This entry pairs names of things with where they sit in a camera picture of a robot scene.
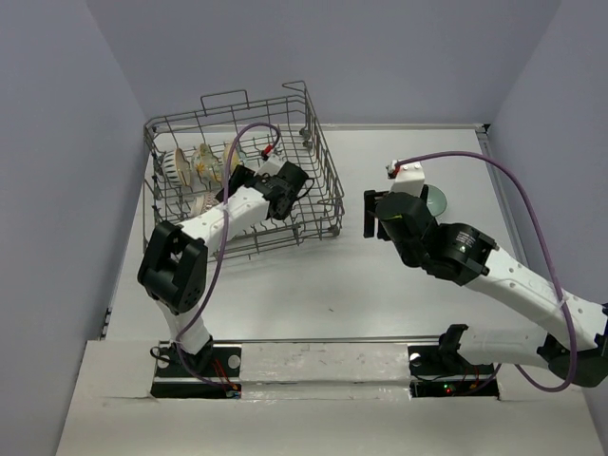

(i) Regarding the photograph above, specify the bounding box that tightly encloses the teal yellow sun bowl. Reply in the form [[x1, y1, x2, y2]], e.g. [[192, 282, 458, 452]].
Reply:
[[222, 139, 246, 176]]

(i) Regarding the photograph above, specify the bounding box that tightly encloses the plain teal bowl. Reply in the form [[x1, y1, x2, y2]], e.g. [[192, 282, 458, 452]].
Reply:
[[427, 184, 447, 218]]

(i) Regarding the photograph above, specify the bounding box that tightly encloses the brown patterned bowl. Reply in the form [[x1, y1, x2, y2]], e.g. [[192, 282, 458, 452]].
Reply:
[[189, 191, 220, 218]]

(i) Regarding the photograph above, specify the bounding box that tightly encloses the orange flower bowl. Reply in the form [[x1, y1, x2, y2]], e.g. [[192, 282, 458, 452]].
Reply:
[[191, 142, 223, 182]]

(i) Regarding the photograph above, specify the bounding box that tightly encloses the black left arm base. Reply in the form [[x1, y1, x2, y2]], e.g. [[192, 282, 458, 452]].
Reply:
[[149, 342, 242, 400]]

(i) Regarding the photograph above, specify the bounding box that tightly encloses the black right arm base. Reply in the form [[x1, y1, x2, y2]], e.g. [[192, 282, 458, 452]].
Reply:
[[408, 345, 500, 399]]

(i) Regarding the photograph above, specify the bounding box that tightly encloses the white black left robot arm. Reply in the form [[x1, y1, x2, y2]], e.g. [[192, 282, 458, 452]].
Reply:
[[137, 160, 309, 375]]

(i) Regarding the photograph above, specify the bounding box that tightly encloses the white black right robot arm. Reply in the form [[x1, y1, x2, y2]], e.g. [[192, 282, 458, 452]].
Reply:
[[363, 190, 607, 388]]

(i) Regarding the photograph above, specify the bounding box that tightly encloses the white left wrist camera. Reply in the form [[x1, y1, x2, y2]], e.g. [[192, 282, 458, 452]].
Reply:
[[256, 153, 285, 177]]

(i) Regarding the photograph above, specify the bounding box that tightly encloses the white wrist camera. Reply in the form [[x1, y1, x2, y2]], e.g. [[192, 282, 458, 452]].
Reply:
[[256, 153, 285, 177], [386, 161, 426, 197]]

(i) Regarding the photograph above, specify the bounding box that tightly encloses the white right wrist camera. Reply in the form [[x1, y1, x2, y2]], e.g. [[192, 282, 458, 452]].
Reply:
[[386, 161, 426, 197]]

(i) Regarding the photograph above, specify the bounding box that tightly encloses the grey wire dish rack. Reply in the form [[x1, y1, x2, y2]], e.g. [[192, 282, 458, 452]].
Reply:
[[140, 81, 345, 257]]

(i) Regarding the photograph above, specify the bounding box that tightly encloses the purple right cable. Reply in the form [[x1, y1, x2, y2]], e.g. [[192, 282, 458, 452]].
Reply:
[[389, 150, 580, 393]]

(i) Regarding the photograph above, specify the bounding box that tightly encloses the purple cable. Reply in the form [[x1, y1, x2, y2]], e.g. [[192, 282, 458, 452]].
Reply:
[[175, 122, 281, 395], [389, 150, 580, 393]]

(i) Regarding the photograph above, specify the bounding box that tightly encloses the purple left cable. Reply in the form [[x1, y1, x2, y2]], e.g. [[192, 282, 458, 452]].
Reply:
[[175, 122, 281, 395]]

